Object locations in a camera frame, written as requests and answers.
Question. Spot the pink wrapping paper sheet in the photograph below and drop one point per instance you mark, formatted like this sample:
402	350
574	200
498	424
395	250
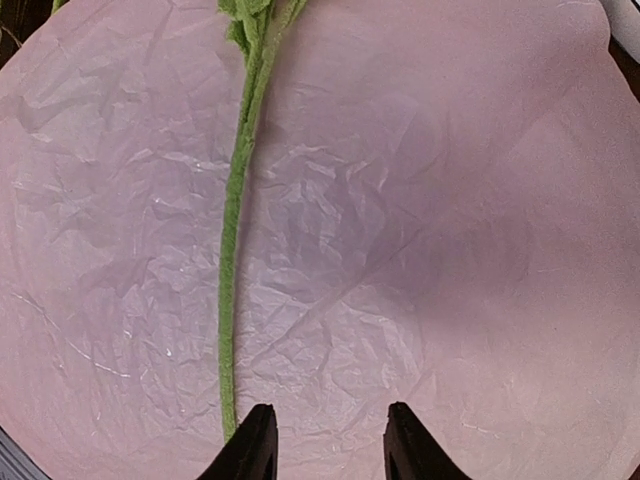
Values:
442	209

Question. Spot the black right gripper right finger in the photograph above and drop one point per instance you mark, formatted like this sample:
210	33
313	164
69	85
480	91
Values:
411	452

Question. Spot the pink fake flower stem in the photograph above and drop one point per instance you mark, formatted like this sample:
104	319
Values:
258	29

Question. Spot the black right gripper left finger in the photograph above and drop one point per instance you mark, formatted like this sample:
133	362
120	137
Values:
252	451

